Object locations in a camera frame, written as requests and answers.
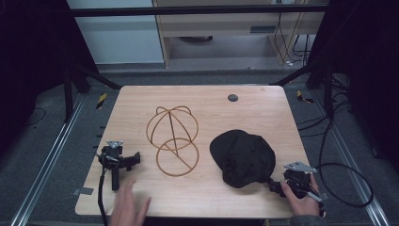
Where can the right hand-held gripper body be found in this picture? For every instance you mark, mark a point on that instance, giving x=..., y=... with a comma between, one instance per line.
x=298, y=179

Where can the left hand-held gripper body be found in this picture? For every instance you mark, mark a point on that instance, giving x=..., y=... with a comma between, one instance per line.
x=114, y=158

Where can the black baseball cap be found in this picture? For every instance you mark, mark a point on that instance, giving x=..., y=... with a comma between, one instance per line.
x=243, y=158

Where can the person's right hand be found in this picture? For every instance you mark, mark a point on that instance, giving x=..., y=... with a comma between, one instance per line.
x=302, y=202

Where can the person's left hand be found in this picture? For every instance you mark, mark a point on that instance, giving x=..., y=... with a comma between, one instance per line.
x=127, y=205

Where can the grey tape strip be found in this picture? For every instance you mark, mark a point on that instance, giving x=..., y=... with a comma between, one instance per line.
x=83, y=190

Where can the yellow black striped tape marker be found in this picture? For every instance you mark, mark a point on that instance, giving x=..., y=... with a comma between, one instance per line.
x=303, y=97
x=101, y=100

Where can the black metal stand strut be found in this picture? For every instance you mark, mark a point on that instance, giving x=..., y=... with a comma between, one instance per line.
x=313, y=72
x=94, y=77

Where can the grey round table grommet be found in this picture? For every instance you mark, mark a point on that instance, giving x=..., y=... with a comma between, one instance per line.
x=232, y=97

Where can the white cabinet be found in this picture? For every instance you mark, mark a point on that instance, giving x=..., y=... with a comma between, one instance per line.
x=119, y=40

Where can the black curtain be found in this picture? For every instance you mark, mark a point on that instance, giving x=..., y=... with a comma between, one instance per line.
x=34, y=62
x=367, y=78

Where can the light wooden desk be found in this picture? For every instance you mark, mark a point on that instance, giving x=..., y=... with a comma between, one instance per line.
x=219, y=28

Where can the aluminium floor rail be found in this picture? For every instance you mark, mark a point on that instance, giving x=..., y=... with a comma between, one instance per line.
x=354, y=169
x=47, y=163

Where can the black horizontal frame bar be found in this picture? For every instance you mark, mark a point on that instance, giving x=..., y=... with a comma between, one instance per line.
x=188, y=10

